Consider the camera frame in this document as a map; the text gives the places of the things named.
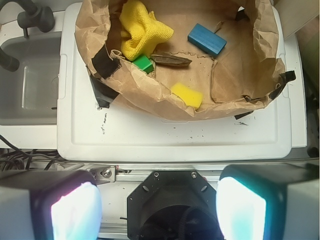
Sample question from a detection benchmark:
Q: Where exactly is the gripper left finger translucent pad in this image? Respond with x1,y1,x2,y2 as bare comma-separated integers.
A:
0,170,102,240

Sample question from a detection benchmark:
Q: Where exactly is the gripper right finger translucent pad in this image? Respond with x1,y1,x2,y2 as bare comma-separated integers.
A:
216,163,320,240

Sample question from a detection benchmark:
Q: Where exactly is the green wooden block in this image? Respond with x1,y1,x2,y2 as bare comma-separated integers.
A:
131,54,154,74

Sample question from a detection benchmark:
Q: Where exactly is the blue wooden block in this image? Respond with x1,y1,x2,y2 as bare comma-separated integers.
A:
187,23,227,57

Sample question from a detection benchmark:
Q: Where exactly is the white plastic tray lid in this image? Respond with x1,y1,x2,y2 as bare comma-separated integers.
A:
57,3,292,163

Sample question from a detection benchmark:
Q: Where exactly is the grey toy sink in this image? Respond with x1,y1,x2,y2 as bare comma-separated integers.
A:
0,11,65,149

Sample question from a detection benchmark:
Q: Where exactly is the yellow sponge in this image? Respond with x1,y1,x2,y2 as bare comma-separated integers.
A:
170,82,204,110

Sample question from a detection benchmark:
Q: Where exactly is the brown paper bag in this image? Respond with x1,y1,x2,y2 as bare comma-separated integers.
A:
74,0,296,121

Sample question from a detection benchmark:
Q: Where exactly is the dark grey toy faucet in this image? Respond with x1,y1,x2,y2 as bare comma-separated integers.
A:
0,0,55,72

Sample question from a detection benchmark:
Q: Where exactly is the yellow cloth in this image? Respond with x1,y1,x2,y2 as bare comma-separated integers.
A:
119,0,174,62

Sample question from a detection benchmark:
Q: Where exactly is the black cable bundle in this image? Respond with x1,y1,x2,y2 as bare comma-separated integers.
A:
0,134,61,173

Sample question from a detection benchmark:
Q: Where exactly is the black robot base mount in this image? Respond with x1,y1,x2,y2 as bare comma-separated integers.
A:
126,170,225,240

